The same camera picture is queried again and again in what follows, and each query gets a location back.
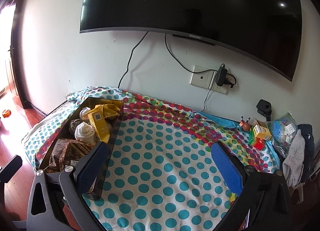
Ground thin cable below socket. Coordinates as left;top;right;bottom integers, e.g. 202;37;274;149
200;80;218;113

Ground camouflage sock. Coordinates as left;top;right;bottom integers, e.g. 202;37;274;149
68;119;82;135

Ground red green small box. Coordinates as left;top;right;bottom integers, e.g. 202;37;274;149
248;131;265;151

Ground black power adapter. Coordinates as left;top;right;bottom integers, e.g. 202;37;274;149
215;64;237;89

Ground black cable left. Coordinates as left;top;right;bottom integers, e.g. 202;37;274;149
117;30;149;89

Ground small snail toy figure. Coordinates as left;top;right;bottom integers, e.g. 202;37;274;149
239;116;251;132

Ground black webcam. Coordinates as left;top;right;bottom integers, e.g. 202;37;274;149
256;99;272;121

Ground black wall television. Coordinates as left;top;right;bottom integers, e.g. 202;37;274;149
80;0;302;80

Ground plastic bag of items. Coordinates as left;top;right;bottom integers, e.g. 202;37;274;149
266;112;298;158

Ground brown chocolate bag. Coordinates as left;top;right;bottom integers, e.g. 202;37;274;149
44;138;95;174

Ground polka dot bed sheet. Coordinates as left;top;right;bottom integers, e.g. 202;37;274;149
22;85;281;231

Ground black cable to socket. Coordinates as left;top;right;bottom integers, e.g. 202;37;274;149
164;33;221;75

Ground yellow medicine box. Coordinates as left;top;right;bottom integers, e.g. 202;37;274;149
88;109;112;143

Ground gold rectangular tin tray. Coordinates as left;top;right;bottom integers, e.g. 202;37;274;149
40;97;123;200

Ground yellow snack bag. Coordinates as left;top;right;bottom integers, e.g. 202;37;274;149
95;104;120;120

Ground grey cloth on chair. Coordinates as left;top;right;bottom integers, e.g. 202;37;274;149
283;129;305;188

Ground white sock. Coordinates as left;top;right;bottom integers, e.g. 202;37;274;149
79;107;91;123
74;122;96;145

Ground white wall socket plate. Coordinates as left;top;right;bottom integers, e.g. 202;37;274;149
190;65;229;94

